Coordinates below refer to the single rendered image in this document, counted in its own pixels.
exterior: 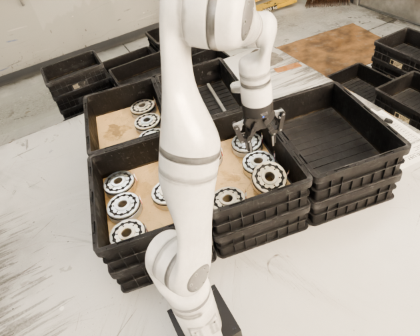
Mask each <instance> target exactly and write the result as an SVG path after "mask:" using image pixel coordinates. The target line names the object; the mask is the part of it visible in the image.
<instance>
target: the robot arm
mask: <svg viewBox="0 0 420 336"><path fill-rule="evenodd" d="M276 34H277V20H276V18H275V16H274V14H272V12H270V11H256V6H255V0H159V40H160V55H161V88H162V98H161V129H160V139H159V166H158V172H159V183H160V186H161V190H162V193H163V196H164V199H165V202H166V204H167V207H168V209H169V212H170V214H171V217H172V219H173V222H174V225H175V229H176V230H174V229H169V230H166V231H162V232H160V233H159V234H158V235H156V236H155V237H154V238H153V240H152V241H151V242H150V244H149V246H148V248H147V251H146V254H145V266H146V270H147V272H148V274H149V276H150V278H151V279H152V281H153V282H154V284H155V286H156V288H157V289H158V291H159V292H160V294H162V296H164V298H165V299H166V300H167V301H168V303H169V305H170V307H171V309H172V311H173V313H174V315H175V317H176V319H177V321H178V323H179V325H180V327H181V329H182V331H183V332H184V334H185V336H223V335H222V332H221V326H222V324H221V318H220V314H219V311H218V308H217V305H216V302H215V298H214V296H213V292H212V289H211V285H210V282H209V279H208V274H209V270H210V266H211V254H212V217H213V202H214V195H215V186H216V181H217V174H218V168H219V158H220V152H221V141H220V137H219V133H218V131H217V128H216V126H215V124H214V122H213V120H212V118H211V116H210V114H209V112H208V110H207V108H206V106H205V104H204V102H203V100H202V98H201V95H200V93H199V90H198V88H197V85H196V82H195V78H194V74H193V66H192V59H191V47H196V48H200V49H208V50H213V51H232V50H235V49H250V48H260V49H259V50H258V51H255V52H252V53H249V54H246V55H244V56H242V58H240V60H239V78H240V80H239V81H236V82H232V84H230V88H231V92H232V93H240V94H241V104H242V110H243V117H242V120H241V121H239V122H237V123H236V122H235V121H234V122H232V126H233V129H234V131H235V134H236V136H237V138H238V140H239V142H240V143H245V147H246V149H247V150H248V152H250V153H252V152H253V147H252V142H251V140H252V138H253V137H254V135H255V132H256V131H258V130H260V129H266V128H268V130H269V132H268V134H269V143H270V145H271V146H274V143H276V133H277V132H278V131H279V132H281V131H282V130H283V125H284V121H285V114H286V113H285V112H284V110H283V109H282V108H281V107H280V108H278V110H273V88H272V84H271V70H270V62H271V52H272V48H273V44H274V41H275V37H276ZM274 116H276V121H275V126H274V127H273V126H272V125H271V124H270V122H271V121H272V120H273V118H274ZM243 125H245V126H246V128H245V134H244V135H242V134H241V130H242V126H243Z"/></svg>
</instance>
